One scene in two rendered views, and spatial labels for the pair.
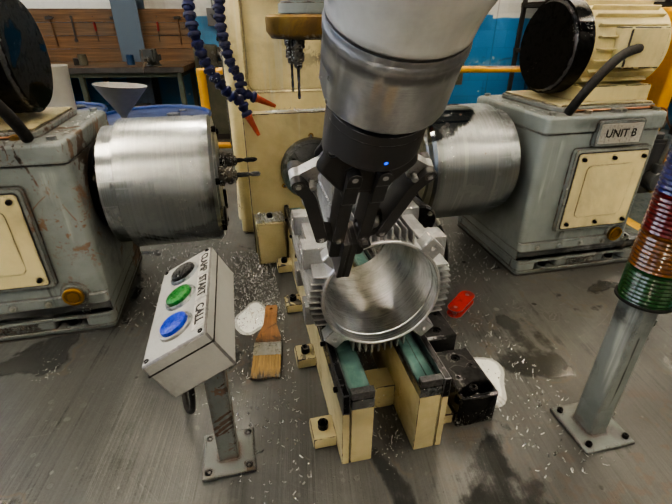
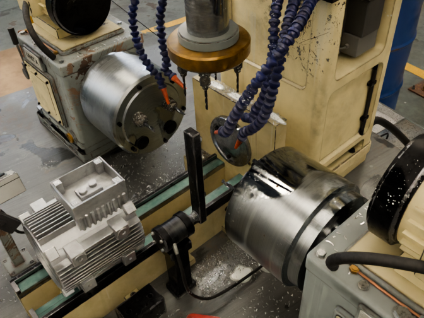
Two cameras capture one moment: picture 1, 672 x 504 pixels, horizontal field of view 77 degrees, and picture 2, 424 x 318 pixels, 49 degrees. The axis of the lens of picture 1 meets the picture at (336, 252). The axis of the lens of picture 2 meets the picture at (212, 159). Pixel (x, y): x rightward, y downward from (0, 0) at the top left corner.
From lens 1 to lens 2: 104 cm
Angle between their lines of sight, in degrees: 52
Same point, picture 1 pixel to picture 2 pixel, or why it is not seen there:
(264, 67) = not seen: hidden behind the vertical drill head
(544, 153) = (306, 281)
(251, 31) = (236, 9)
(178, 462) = not seen: hidden behind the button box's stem
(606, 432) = not seen: outside the picture
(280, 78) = (253, 53)
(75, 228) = (69, 107)
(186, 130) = (120, 83)
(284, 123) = (214, 98)
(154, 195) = (93, 113)
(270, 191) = (207, 137)
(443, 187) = (229, 233)
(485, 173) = (260, 250)
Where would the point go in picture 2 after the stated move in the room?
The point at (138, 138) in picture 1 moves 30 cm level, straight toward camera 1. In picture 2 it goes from (100, 76) to (6, 134)
